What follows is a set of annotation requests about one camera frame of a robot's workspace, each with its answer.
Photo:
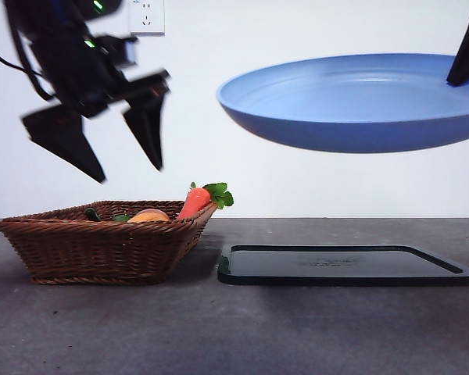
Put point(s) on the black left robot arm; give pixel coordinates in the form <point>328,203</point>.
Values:
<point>66,58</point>

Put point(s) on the blue round plate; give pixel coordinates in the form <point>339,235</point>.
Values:
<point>336,105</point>

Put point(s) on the brown wicker basket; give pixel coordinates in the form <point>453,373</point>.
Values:
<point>82,250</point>

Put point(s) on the black rectangular tray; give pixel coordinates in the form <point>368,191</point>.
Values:
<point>336,269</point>

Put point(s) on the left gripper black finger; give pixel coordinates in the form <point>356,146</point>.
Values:
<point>150,129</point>
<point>66,136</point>

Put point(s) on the orange toy carrot green leaves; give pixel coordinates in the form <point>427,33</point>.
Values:
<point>195,201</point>

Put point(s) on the white wall power outlet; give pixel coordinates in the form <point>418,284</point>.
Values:
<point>150,19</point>

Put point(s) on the yellow toy corn cob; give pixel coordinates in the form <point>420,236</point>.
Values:
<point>148,216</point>

